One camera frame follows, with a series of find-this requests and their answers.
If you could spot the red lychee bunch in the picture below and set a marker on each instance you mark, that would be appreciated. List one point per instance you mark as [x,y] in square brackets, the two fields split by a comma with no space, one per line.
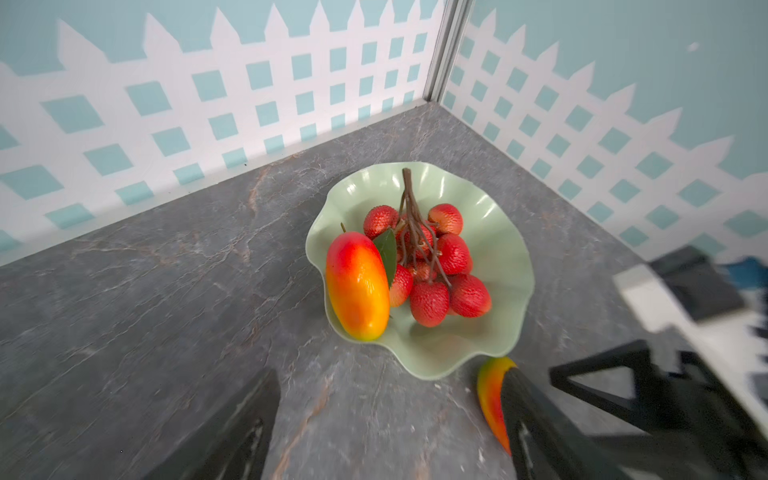
[427,262]

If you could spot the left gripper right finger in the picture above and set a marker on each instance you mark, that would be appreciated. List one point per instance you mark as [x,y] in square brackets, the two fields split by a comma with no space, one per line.
[534,423]

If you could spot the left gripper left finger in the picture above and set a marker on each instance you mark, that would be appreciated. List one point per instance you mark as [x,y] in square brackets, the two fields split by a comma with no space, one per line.
[234,442]

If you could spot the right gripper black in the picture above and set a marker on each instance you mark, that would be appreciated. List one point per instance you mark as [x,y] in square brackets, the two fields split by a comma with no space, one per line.
[708,419]

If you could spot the red-yellow mango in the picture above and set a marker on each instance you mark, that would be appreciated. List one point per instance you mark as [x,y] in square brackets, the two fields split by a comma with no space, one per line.
[489,386]
[357,286]

